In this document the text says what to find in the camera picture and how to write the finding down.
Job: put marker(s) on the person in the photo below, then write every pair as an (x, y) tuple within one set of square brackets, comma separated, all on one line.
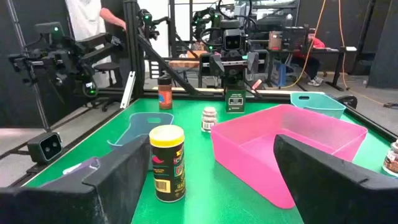
[(84, 18), (315, 43)]

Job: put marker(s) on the brown cardboard box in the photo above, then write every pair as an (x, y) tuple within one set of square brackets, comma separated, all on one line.
[(275, 40)]

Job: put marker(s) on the grey stand pole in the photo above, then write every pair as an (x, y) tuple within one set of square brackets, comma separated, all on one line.
[(13, 20)]

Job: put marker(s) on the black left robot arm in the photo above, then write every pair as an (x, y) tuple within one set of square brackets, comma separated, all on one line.
[(229, 24)]

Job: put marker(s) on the small teal plastic bin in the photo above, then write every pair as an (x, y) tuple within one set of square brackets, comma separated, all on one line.
[(323, 105)]

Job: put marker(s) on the brown wooden tabletop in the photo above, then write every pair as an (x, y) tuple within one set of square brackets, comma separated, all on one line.
[(183, 64)]

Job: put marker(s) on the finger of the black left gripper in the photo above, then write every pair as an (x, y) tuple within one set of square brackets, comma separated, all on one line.
[(253, 62), (217, 66)]

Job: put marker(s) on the black table-level camera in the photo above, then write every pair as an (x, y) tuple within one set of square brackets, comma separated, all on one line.
[(46, 147)]

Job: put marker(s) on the background black robot arm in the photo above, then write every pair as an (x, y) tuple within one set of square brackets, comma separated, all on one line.
[(62, 59), (146, 23)]

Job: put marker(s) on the black curved hook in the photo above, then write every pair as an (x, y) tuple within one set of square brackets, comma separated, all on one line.
[(349, 99)]

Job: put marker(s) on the white flat bar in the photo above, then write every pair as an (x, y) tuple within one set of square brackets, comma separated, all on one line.
[(128, 90)]

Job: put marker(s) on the slate blue plastic bin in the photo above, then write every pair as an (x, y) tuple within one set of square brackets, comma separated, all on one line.
[(140, 127)]

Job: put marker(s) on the black stool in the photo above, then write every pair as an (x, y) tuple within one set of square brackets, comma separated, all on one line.
[(107, 66)]

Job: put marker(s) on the black equipment box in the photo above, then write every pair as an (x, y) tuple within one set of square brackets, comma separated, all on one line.
[(293, 39)]

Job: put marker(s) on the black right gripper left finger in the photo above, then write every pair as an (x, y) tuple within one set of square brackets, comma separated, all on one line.
[(124, 174)]

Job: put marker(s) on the dark green spice tin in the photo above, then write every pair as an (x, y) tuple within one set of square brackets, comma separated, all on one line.
[(235, 101)]

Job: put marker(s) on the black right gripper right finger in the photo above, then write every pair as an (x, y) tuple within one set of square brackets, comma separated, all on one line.
[(326, 193)]

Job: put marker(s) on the pink plastic bin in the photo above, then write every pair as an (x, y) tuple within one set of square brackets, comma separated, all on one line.
[(248, 155)]

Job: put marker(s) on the black background desk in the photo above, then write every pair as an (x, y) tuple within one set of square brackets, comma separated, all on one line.
[(335, 51)]

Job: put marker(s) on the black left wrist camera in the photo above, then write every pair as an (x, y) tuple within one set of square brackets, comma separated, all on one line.
[(232, 40)]

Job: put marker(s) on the small glass spice jar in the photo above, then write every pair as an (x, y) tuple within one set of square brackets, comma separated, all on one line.
[(392, 160), (209, 121)]

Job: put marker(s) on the blue box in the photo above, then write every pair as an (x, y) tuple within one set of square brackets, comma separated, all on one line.
[(280, 74)]

